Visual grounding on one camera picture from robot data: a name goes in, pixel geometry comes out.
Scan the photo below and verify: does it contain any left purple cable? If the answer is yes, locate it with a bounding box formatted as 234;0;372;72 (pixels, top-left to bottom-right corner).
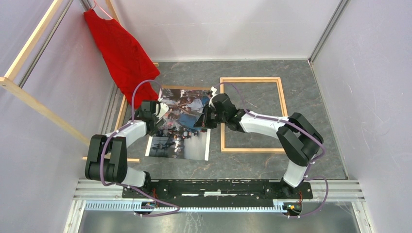
99;79;181;218

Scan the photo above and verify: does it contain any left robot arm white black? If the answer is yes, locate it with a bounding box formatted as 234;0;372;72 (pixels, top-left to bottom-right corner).
85;100;169;198

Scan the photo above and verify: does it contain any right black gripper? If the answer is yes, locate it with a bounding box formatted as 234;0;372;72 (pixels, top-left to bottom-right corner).
194;103;227;129

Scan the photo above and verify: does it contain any purple cable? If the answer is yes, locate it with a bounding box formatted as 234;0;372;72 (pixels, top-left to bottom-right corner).
99;79;181;218
212;82;329;219

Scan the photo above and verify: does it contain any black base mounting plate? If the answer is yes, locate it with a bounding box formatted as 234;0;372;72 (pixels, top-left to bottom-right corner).
141;179;313;208

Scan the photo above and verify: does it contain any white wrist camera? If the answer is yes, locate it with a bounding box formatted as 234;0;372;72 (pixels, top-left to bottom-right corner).
207;86;218;107
156;102;169;119

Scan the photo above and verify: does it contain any printed colour photo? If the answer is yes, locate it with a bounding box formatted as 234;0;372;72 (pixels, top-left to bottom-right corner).
145;85;211;161

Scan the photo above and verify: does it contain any wooden picture frame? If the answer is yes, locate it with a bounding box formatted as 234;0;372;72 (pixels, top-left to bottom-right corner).
220;77;289;153

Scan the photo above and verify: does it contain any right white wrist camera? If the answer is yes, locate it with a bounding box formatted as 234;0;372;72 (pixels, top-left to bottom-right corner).
207;86;218;107

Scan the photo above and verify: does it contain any aluminium rail base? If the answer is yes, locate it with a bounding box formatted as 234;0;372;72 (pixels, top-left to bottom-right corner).
64;179;374;233

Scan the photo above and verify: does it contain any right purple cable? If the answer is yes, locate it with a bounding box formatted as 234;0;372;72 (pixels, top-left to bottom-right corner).
212;82;329;219

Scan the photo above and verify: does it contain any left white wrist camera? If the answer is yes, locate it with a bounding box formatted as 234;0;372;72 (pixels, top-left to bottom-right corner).
156;102;169;119

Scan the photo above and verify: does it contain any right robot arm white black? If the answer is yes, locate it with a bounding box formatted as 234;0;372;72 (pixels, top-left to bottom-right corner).
194;94;326;198

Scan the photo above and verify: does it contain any wooden clothes rack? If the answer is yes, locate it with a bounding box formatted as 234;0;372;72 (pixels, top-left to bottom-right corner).
0;0;160;164

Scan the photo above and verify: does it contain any red hanging shirt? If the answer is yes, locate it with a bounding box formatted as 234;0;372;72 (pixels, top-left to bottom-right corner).
84;10;160;108

